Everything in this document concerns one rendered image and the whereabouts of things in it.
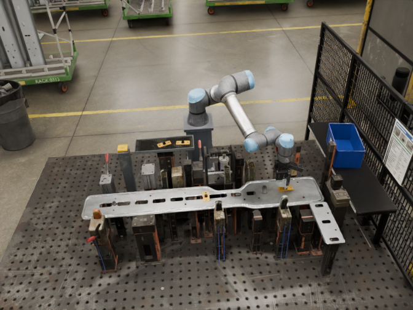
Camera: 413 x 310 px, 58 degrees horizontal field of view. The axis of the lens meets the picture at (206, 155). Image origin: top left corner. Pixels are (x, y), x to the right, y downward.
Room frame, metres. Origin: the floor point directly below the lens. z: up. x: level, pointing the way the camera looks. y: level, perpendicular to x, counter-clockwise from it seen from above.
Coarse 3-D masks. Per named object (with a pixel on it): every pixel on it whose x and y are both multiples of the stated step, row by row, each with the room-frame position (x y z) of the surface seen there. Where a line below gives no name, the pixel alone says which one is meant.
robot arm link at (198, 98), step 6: (192, 90) 2.26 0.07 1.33; (198, 90) 2.25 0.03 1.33; (204, 90) 2.24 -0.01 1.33; (192, 96) 2.20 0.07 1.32; (198, 96) 2.19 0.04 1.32; (204, 96) 2.21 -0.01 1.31; (192, 102) 2.18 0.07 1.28; (198, 102) 2.18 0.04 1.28; (204, 102) 2.20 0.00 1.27; (192, 108) 2.19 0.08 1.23; (198, 108) 2.18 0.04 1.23; (204, 108) 2.20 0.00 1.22
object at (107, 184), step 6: (108, 174) 1.74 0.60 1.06; (102, 180) 1.69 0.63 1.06; (108, 180) 1.69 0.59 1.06; (102, 186) 1.66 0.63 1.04; (108, 186) 1.66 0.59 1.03; (114, 186) 1.73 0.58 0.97; (102, 192) 1.66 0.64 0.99; (108, 192) 1.66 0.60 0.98; (114, 192) 1.70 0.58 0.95; (108, 204) 1.67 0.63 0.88; (114, 222) 1.66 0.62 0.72
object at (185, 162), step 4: (184, 160) 1.80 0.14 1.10; (188, 160) 1.79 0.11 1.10; (184, 164) 1.75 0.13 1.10; (188, 164) 1.75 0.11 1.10; (184, 168) 1.75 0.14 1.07; (188, 168) 1.75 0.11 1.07; (188, 172) 1.76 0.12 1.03; (188, 176) 1.76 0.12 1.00; (188, 180) 1.76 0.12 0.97; (188, 184) 1.76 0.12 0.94
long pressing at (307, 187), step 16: (128, 192) 1.63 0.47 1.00; (144, 192) 1.63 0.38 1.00; (160, 192) 1.62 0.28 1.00; (176, 192) 1.62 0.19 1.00; (192, 192) 1.61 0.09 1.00; (224, 192) 1.60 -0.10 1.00; (240, 192) 1.59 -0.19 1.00; (256, 192) 1.58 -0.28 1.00; (272, 192) 1.58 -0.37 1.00; (288, 192) 1.57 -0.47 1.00; (304, 192) 1.56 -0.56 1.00; (320, 192) 1.56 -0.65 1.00; (96, 208) 1.52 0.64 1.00; (112, 208) 1.51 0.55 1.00; (128, 208) 1.50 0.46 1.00; (144, 208) 1.50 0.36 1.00; (160, 208) 1.49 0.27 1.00; (176, 208) 1.49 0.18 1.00; (192, 208) 1.48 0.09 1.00; (208, 208) 1.48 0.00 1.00; (224, 208) 1.48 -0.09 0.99; (256, 208) 1.46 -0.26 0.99
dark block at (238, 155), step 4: (236, 152) 1.82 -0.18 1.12; (240, 152) 1.82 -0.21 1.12; (236, 156) 1.78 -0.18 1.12; (240, 156) 1.78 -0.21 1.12; (236, 160) 1.76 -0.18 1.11; (240, 160) 1.77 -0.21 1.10; (236, 164) 1.76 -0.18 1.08; (240, 164) 1.76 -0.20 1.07; (236, 168) 1.77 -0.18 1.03; (240, 168) 1.76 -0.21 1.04; (236, 172) 1.77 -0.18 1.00; (240, 172) 1.76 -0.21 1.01; (236, 176) 1.77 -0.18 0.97; (240, 176) 1.76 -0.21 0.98; (236, 180) 1.77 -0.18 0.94; (240, 180) 1.76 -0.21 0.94; (236, 184) 1.76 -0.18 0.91; (240, 184) 1.76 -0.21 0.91; (236, 188) 1.76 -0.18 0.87
